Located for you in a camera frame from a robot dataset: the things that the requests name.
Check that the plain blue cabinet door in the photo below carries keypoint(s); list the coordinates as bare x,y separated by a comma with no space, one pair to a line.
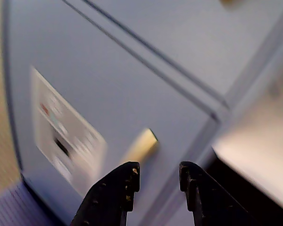
179,35

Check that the white board with dark underside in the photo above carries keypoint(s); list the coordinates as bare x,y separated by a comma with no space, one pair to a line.
261,146

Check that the white printed sticker label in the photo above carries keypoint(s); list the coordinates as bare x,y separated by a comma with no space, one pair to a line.
61,122

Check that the blue cabinet body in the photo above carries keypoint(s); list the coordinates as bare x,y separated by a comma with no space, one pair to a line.
254,70

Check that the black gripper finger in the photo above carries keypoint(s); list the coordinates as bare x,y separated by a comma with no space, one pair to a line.
210,202
108,197

